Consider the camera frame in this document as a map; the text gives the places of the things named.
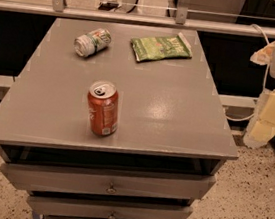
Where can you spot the red coke can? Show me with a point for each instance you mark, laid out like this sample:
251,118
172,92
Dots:
103,107

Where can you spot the green 7up can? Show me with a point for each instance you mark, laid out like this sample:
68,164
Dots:
92,42

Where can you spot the grey drawer cabinet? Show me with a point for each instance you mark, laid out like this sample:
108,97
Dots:
108,137

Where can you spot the green chip bag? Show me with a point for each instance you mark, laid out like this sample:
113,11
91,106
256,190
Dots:
159,48

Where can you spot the middle grey drawer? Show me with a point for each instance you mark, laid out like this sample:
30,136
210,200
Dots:
107,209

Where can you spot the top grey drawer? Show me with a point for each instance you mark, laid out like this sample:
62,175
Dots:
107,181

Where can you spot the metal railing frame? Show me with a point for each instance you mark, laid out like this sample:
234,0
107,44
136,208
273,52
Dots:
238,17

